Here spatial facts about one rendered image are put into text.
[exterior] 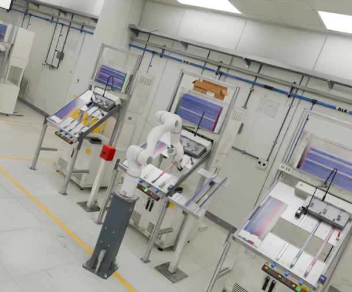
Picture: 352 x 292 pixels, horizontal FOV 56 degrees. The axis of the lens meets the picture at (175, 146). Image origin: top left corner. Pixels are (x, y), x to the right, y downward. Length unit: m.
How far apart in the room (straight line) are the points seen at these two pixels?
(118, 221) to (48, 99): 5.79
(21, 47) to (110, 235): 4.97
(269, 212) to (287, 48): 2.68
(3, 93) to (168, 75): 3.23
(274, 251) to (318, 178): 0.73
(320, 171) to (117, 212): 1.73
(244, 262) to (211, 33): 3.63
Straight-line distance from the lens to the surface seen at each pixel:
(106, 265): 3.01
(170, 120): 2.75
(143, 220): 3.77
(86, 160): 4.43
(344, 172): 3.00
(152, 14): 6.46
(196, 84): 4.01
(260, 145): 4.81
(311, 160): 3.05
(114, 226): 2.86
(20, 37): 7.10
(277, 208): 2.99
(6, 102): 7.27
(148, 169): 3.41
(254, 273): 3.18
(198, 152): 3.40
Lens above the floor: 1.68
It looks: 9 degrees down
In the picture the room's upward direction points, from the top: 20 degrees clockwise
